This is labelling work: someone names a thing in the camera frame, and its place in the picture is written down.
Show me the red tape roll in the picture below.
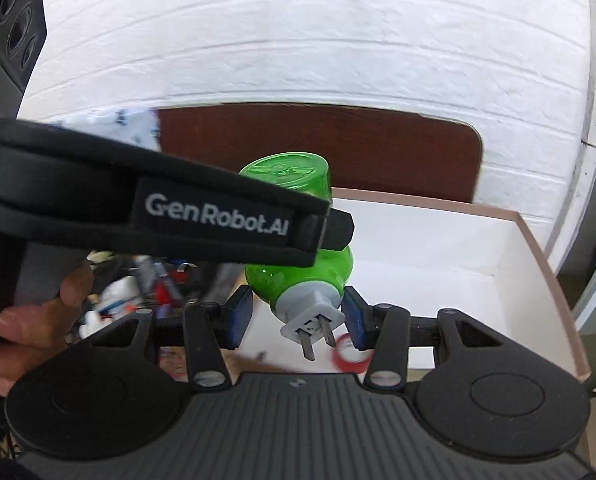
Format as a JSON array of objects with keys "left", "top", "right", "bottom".
[{"left": 330, "top": 332, "right": 373, "bottom": 372}]

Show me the brown cardboard box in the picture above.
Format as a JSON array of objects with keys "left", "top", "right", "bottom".
[{"left": 230, "top": 187, "right": 593, "bottom": 387}]

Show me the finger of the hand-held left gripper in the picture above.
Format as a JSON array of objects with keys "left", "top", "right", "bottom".
[{"left": 298, "top": 207, "right": 355, "bottom": 253}]

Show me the person's left hand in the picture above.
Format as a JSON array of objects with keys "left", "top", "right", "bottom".
[{"left": 0, "top": 260, "right": 96, "bottom": 398}]

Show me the dark brown wooden board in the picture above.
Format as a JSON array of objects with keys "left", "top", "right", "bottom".
[{"left": 155, "top": 102, "right": 484, "bottom": 206}]

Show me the floral plastic bag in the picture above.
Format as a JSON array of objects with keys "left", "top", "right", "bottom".
[{"left": 52, "top": 107, "right": 161, "bottom": 153}]

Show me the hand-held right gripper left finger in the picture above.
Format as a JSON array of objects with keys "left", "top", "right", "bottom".
[{"left": 85, "top": 285, "right": 255, "bottom": 389}]

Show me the green plug-in mosquito repeller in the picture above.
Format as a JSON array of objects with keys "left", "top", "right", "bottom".
[{"left": 238, "top": 155, "right": 355, "bottom": 361}]

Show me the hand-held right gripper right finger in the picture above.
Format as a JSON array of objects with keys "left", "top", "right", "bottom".
[{"left": 342, "top": 285, "right": 509, "bottom": 391}]

